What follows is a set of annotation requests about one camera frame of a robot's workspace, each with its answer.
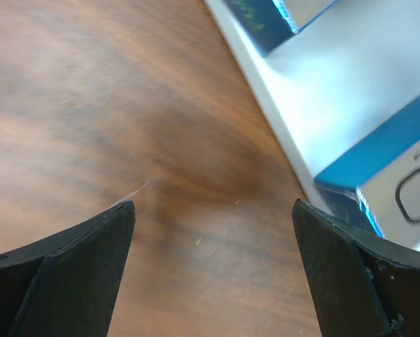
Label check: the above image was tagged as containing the silver R&O toothpaste box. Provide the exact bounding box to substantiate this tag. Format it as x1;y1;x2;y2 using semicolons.
225;0;334;57
314;95;420;251

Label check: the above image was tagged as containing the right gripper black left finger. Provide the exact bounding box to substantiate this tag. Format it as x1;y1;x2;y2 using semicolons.
0;201;136;336

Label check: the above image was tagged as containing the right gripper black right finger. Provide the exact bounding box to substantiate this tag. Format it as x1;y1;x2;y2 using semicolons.
292;199;420;336

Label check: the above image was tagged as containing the cream three tier shelf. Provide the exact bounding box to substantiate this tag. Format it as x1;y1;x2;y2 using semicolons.
202;0;420;257

